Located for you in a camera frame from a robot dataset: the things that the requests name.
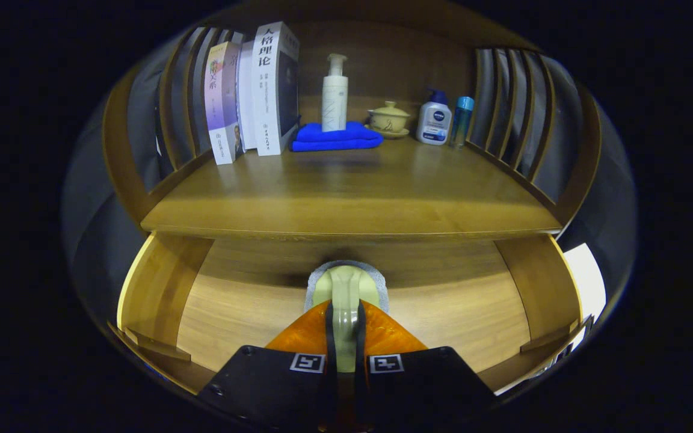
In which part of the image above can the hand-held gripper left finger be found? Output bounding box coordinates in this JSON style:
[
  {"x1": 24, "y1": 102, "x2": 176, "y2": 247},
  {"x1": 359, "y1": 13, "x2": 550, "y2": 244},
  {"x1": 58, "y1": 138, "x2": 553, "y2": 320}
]
[{"x1": 197, "y1": 299, "x2": 338, "y2": 433}]

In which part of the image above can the small teal bottle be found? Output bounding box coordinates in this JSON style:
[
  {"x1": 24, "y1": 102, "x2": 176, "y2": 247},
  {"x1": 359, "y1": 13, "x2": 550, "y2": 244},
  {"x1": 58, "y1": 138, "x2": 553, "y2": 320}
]
[{"x1": 450, "y1": 96, "x2": 475, "y2": 149}]

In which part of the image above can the thick white and black book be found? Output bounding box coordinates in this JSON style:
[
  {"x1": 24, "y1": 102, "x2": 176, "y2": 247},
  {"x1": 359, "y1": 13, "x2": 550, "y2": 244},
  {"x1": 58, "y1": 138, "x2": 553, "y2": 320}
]
[{"x1": 251, "y1": 21, "x2": 301, "y2": 157}]

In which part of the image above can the wooden cabinet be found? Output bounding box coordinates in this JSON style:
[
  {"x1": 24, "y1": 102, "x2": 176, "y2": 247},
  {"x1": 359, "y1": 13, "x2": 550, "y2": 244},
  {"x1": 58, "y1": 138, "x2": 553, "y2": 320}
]
[{"x1": 101, "y1": 0, "x2": 603, "y2": 241}]

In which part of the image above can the blue folded cloth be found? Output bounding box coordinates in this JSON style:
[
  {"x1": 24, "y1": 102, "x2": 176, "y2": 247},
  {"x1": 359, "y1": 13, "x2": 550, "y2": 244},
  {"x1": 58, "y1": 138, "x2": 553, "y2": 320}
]
[{"x1": 289, "y1": 121, "x2": 384, "y2": 153}]

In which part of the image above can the green handled grey scrub brush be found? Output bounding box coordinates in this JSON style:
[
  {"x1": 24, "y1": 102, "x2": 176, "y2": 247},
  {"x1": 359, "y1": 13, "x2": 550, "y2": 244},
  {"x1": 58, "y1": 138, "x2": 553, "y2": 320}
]
[{"x1": 304, "y1": 260, "x2": 389, "y2": 373}]

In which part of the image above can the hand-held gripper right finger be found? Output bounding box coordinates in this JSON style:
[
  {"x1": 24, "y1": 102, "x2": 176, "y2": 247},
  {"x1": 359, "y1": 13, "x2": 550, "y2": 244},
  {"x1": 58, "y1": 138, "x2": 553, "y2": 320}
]
[{"x1": 356, "y1": 299, "x2": 496, "y2": 433}]

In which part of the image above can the wooden countertop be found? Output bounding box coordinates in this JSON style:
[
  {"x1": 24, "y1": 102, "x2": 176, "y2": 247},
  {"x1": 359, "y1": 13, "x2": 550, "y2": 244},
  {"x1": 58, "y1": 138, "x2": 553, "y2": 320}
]
[{"x1": 141, "y1": 135, "x2": 564, "y2": 241}]

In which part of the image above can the wooden drawer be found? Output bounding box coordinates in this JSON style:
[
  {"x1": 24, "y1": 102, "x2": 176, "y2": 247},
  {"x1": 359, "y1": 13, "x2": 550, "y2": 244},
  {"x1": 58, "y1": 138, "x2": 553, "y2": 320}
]
[{"x1": 117, "y1": 232, "x2": 594, "y2": 398}]

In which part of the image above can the purple book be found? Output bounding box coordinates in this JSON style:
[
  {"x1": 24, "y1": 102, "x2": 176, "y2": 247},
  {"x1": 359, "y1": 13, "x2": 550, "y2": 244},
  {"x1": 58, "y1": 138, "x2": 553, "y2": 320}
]
[{"x1": 204, "y1": 41, "x2": 245, "y2": 166}]

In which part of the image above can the beige lidded teacup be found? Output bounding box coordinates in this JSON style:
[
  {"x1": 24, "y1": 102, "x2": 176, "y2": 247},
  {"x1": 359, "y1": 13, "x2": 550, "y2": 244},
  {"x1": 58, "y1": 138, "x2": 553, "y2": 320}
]
[{"x1": 367, "y1": 101, "x2": 411, "y2": 140}]

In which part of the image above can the white board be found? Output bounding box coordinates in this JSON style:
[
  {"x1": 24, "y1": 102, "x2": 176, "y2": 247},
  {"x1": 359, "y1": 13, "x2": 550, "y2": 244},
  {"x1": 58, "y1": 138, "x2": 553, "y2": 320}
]
[{"x1": 563, "y1": 242, "x2": 607, "y2": 325}]

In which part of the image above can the thin white book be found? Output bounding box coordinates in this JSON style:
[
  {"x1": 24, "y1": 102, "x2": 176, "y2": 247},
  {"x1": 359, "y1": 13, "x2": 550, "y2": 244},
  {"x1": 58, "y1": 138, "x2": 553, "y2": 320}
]
[{"x1": 236, "y1": 41, "x2": 259, "y2": 151}]

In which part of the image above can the white pump bottle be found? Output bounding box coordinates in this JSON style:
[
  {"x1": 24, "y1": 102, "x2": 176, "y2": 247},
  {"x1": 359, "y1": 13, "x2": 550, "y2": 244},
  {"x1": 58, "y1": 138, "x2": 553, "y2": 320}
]
[{"x1": 321, "y1": 53, "x2": 349, "y2": 132}]

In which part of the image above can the white bottle with blue cap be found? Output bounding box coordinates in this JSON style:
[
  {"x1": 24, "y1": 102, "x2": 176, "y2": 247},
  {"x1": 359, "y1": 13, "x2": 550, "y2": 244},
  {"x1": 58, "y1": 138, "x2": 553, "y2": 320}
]
[{"x1": 416, "y1": 88, "x2": 453, "y2": 147}]

